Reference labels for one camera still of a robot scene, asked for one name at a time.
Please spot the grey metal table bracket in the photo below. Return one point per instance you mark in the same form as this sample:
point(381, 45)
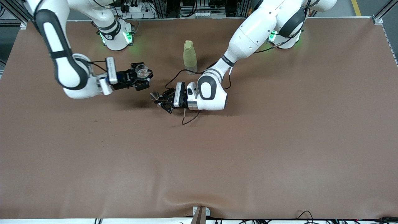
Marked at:
point(200, 214)

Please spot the white power strip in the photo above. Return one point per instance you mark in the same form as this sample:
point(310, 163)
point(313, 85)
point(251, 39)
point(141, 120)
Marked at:
point(136, 9)

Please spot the steel double jigger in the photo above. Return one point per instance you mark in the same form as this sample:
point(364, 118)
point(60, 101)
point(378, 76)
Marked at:
point(155, 95)

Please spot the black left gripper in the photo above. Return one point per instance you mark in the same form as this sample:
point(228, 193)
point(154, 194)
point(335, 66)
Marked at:
point(168, 98)

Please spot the white connector strip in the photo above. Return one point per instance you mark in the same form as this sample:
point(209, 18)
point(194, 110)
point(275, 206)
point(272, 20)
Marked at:
point(204, 14)

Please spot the clear glass beaker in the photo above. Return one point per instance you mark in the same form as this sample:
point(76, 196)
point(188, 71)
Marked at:
point(143, 71)

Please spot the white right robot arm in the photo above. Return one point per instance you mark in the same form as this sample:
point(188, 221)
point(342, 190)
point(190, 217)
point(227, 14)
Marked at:
point(71, 74)

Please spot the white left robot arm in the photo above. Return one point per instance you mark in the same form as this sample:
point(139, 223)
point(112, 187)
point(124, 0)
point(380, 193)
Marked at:
point(255, 34)

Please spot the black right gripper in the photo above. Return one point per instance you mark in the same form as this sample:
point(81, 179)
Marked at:
point(125, 76)

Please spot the aluminium frame rail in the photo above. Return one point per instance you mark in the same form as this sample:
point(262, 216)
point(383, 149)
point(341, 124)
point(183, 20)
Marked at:
point(384, 12)
point(15, 12)

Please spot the green sleeved glass bottle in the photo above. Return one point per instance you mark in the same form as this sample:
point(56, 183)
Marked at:
point(190, 56)

